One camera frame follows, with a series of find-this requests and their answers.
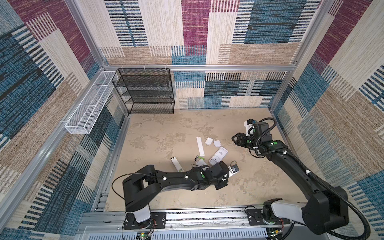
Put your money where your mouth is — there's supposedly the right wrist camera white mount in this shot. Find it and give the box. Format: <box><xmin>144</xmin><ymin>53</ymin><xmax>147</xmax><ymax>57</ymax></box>
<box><xmin>244</xmin><ymin>119</ymin><xmax>258</xmax><ymax>137</ymax></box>

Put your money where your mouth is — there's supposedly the white remote control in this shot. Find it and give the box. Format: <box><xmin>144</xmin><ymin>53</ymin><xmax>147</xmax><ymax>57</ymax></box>
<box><xmin>209</xmin><ymin>147</ymin><xmax>228</xmax><ymax>166</ymax></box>
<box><xmin>194</xmin><ymin>156</ymin><xmax>209</xmax><ymax>168</ymax></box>

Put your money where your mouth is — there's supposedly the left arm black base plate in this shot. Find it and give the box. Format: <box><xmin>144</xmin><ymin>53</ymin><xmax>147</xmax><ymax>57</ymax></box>
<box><xmin>123</xmin><ymin>212</ymin><xmax>167</xmax><ymax>230</ymax></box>

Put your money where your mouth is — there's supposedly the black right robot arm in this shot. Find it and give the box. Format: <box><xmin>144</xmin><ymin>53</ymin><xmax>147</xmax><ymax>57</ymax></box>
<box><xmin>232</xmin><ymin>118</ymin><xmax>371</xmax><ymax>240</ymax></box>

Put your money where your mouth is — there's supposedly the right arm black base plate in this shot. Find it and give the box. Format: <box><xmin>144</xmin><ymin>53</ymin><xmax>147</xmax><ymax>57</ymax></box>
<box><xmin>245</xmin><ymin>208</ymin><xmax>291</xmax><ymax>227</ymax></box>

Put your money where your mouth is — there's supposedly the slim white remote black screen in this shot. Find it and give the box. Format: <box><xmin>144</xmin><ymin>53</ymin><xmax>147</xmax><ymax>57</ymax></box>
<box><xmin>171</xmin><ymin>157</ymin><xmax>184</xmax><ymax>172</ymax></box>

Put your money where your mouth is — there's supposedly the white wire mesh basket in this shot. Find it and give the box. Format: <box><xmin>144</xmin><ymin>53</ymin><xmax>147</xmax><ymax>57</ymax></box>
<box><xmin>65</xmin><ymin>71</ymin><xmax>115</xmax><ymax>135</ymax></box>

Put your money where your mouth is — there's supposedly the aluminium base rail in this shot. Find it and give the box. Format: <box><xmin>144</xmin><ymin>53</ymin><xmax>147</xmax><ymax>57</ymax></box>
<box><xmin>75</xmin><ymin>206</ymin><xmax>329</xmax><ymax>240</ymax></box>

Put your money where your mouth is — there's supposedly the black corrugated cable hose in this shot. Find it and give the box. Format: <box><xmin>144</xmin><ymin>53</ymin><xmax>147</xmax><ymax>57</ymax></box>
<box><xmin>305</xmin><ymin>170</ymin><xmax>372</xmax><ymax>240</ymax></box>

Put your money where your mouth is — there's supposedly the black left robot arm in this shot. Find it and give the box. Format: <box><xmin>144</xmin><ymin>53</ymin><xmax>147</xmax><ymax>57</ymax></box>
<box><xmin>122</xmin><ymin>162</ymin><xmax>230</xmax><ymax>223</ymax></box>

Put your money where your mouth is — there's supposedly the long white battery cover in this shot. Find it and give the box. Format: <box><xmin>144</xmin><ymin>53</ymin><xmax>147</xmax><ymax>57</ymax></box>
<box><xmin>196</xmin><ymin>137</ymin><xmax>205</xmax><ymax>157</ymax></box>

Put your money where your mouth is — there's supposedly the black wire mesh shelf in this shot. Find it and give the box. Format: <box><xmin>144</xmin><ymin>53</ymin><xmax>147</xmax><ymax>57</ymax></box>
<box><xmin>112</xmin><ymin>68</ymin><xmax>175</xmax><ymax>114</ymax></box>

